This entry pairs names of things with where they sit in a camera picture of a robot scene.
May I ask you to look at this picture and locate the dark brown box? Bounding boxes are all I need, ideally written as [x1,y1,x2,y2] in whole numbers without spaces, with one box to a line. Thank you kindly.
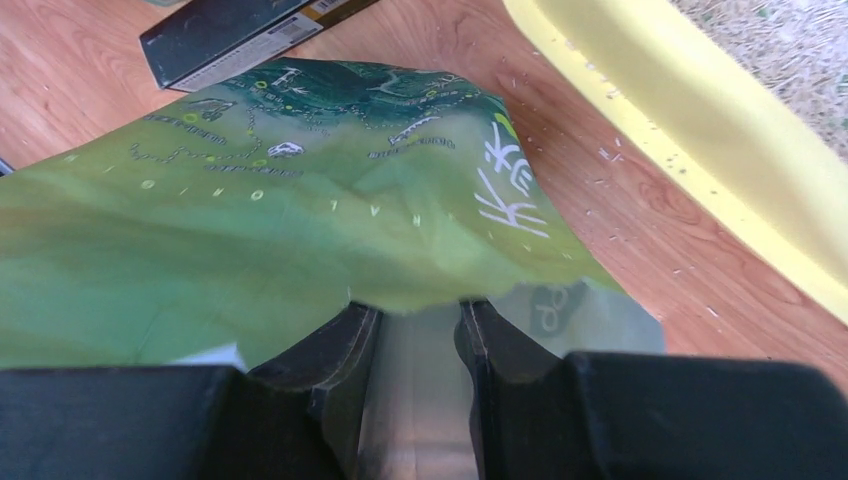
[139,0,375,93]

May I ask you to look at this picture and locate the clear plastic scoop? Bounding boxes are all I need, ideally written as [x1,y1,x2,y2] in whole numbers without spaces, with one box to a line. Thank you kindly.
[356,304,479,479]

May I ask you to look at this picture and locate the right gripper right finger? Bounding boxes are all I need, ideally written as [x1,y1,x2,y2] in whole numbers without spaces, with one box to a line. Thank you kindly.
[454,301,847,479]

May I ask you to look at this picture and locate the yellow litter box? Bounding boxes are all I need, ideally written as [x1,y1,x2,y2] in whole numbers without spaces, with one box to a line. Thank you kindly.
[506,1,847,319]

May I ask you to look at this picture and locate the green litter bag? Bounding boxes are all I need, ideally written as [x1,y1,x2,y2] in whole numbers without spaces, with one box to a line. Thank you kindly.
[1,58,665,368]

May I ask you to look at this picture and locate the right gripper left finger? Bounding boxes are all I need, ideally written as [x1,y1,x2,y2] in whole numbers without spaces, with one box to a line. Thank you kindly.
[1,303,383,479]

